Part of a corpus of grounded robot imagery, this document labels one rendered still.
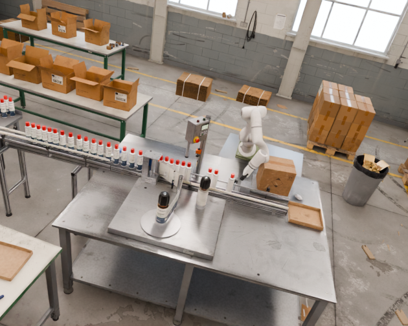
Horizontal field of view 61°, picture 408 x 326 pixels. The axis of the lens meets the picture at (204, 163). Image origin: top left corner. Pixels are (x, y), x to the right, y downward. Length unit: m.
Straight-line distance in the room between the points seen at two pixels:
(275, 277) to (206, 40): 6.54
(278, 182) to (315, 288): 1.04
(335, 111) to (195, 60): 3.84
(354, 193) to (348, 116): 1.48
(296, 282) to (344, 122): 3.90
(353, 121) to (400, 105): 2.57
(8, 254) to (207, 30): 6.71
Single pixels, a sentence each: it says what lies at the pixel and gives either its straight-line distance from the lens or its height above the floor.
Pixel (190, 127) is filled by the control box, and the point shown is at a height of 1.42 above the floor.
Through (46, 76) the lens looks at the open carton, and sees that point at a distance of 4.92.
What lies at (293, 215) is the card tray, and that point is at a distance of 3.23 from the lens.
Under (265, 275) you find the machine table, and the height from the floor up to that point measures 0.83.
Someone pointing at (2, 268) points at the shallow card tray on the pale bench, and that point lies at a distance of 2.63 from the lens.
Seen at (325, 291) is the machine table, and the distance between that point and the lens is 2.76.
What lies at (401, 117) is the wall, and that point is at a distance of 8.71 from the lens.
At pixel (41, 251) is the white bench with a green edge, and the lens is 2.67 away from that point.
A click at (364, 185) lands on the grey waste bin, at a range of 5.10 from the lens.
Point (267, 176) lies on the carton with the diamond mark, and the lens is 3.24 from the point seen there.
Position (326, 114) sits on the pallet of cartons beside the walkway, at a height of 0.67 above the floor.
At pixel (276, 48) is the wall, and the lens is 8.12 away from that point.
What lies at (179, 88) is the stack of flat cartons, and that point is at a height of 0.14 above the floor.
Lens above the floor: 2.77
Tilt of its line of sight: 33 degrees down
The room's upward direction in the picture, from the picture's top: 12 degrees clockwise
